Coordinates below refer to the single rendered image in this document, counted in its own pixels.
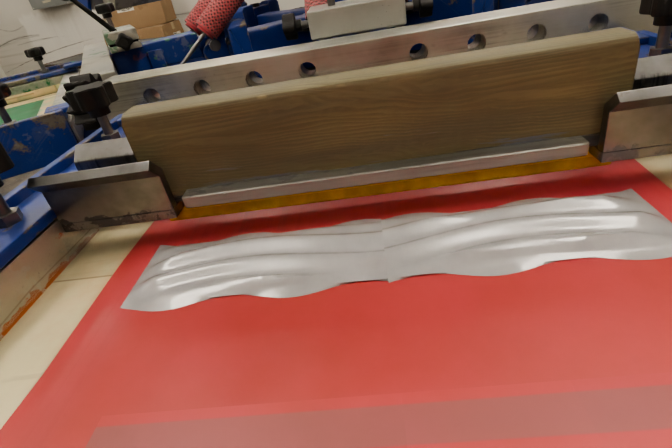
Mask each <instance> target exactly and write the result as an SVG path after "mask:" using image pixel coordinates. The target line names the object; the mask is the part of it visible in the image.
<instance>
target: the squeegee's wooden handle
mask: <svg viewBox="0 0 672 448"><path fill-rule="evenodd" d="M639 52H640V40H639V36H638V35H637V33H636V32H635V31H632V30H628V29H625V28H621V27H617V28H611V29H605V30H599V31H593V32H587V33H580V34H574V35H568V36H562V37H556V38H549V39H543V40H537V41H531V42H525V43H519V44H512V45H506V46H500V47H494V48H488V49H482V50H475V51H469V52H463V53H457V54H451V55H445V56H438V57H432V58H426V59H420V60H414V61H407V62H401V63H395V64H389V65H383V66H377V67H370V68H364V69H358V70H352V71H346V72H340V73H333V74H327V75H321V76H315V77H309V78H303V79H296V80H290V81H284V82H278V83H272V84H265V85H259V86H253V87H247V88H241V89H235V90H228V91H222V92H216V93H210V94H204V95H198V96H191V97H185V98H179V99H173V100H167V101H160V102H154V103H148V104H142V105H136V106H133V107H131V108H130V109H129V110H127V111H126V112H124V113H123V114H122V117H121V124H122V129H123V131H124V133H125V135H126V138H127V140H128V142H129V144H130V147H131V149H132V151H133V153H134V156H135V158H136V160H137V162H144V161H150V162H152V163H154V164H156V165H157V166H159V167H161V168H162V170H163V173H164V175H165V178H166V180H167V182H168V185H169V187H170V190H171V192H172V194H173V197H174V199H175V202H178V201H183V200H182V196H183V194H184V193H185V191H186V190H187V189H194V188H201V187H208V186H215V185H223V184H230V183H237V182H245V181H252V180H259V179H267V178H274V177H281V176H288V175H296V174H303V173H310V172H318V171H325V170H332V169H340V168H347V167H354V166H362V165H369V164H376V163H383V162H391V161H398V160H405V159H413V158H420V157H427V156H435V155H442V154H449V153H456V152H464V151H471V150H478V149H486V148H493V147H500V146H508V145H515V144H522V143H529V142H537V141H544V140H551V139H559V138H566V137H573V136H582V137H584V138H585V139H586V140H587V141H588V142H589V146H596V145H598V143H599V136H600V130H601V124H602V117H603V111H604V105H605V103H606V102H607V101H608V100H609V99H610V98H611V97H613V96H614V95H615V94H616V93H617V92H622V91H629V90H632V89H633V84H634V78H635V73H636V68H637V62H638V57H639Z"/></svg>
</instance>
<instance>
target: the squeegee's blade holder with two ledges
mask: <svg viewBox="0 0 672 448"><path fill-rule="evenodd" d="M588 150H589V142H588V141H587V140H586V139H585V138H584V137H582V136H573V137H566V138H559V139H551V140H544V141H537V142H529V143H522V144H515V145H508V146H500V147H493V148H486V149H478V150H471V151H464V152H456V153H449V154H442V155H435V156H427V157H420V158H413V159H405V160H398V161H391V162H383V163H376V164H369V165H362V166H354V167H347V168H340V169H332V170H325V171H318V172H310V173H303V174H296V175H288V176H281V177H274V178H267V179H259V180H252V181H245V182H237V183H230V184H223V185H215V186H208V187H201V188H194V189H187V190H186V191H185V193H184V194H183V196H182V200H183V203H184V205H185V207H186V208H194V207H201V206H209V205H216V204H224V203H232V202H239V201H247V200H254V199H262V198H270V197H277V196H285V195H292V194H300V193H308V192H315V191H323V190H330V189H338V188H346V187H353V186H361V185H368V184H376V183H383V182H391V181H399V180H406V179H414V178H421V177H429V176H437V175H444V174H452V173H459V172H467V171H475V170H482V169H490V168H497V167H505V166H512V165H520V164H528V163H535V162H543V161H550V160H558V159H566V158H573V157H581V156H586V155H588Z"/></svg>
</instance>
